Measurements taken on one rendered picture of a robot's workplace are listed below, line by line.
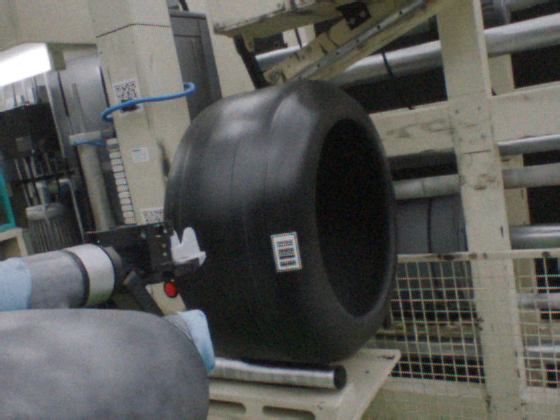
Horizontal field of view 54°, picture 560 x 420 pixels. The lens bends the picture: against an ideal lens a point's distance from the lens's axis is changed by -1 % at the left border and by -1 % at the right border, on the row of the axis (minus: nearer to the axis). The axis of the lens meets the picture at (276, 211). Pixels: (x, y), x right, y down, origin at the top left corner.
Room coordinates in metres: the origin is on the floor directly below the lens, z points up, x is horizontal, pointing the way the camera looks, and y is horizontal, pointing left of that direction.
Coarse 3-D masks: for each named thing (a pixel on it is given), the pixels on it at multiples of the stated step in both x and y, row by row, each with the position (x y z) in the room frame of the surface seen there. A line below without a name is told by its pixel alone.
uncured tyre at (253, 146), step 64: (192, 128) 1.07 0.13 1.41; (256, 128) 0.97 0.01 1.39; (320, 128) 1.00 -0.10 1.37; (192, 192) 0.97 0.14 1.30; (256, 192) 0.90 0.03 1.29; (320, 192) 1.44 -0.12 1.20; (384, 192) 1.27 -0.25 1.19; (256, 256) 0.88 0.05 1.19; (320, 256) 0.92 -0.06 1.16; (384, 256) 1.24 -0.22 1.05; (256, 320) 0.92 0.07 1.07; (320, 320) 0.92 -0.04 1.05
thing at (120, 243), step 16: (128, 224) 0.78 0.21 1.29; (144, 224) 0.72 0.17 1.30; (96, 240) 0.69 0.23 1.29; (112, 240) 0.68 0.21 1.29; (128, 240) 0.71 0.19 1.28; (144, 240) 0.72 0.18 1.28; (160, 240) 0.75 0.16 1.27; (112, 256) 0.66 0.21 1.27; (128, 256) 0.71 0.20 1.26; (144, 256) 0.72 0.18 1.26; (160, 256) 0.74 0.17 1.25; (144, 272) 0.71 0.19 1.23; (160, 272) 0.72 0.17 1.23
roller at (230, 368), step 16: (224, 368) 1.11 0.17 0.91; (240, 368) 1.09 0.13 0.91; (256, 368) 1.07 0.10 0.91; (272, 368) 1.05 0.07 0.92; (288, 368) 1.04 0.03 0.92; (304, 368) 1.02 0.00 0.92; (320, 368) 1.00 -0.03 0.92; (336, 368) 0.99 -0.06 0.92; (288, 384) 1.04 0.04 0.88; (304, 384) 1.01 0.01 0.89; (320, 384) 0.99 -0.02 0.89; (336, 384) 0.98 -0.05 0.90
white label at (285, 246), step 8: (272, 240) 0.88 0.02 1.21; (280, 240) 0.87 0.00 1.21; (288, 240) 0.87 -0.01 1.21; (296, 240) 0.87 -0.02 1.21; (280, 248) 0.87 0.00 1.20; (288, 248) 0.87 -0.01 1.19; (296, 248) 0.87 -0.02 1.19; (280, 256) 0.87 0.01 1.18; (288, 256) 0.87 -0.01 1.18; (296, 256) 0.87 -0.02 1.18; (280, 264) 0.87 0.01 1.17; (288, 264) 0.87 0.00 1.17; (296, 264) 0.87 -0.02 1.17
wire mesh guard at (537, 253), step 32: (416, 256) 1.37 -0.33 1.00; (448, 256) 1.33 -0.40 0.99; (480, 256) 1.29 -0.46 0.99; (512, 256) 1.25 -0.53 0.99; (544, 256) 1.22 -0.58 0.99; (448, 288) 1.35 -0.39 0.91; (480, 288) 1.30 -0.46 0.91; (512, 288) 1.27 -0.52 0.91; (544, 288) 1.23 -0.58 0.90; (448, 320) 1.35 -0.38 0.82; (416, 352) 1.40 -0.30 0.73; (480, 384) 1.32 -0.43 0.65; (544, 384) 1.24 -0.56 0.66
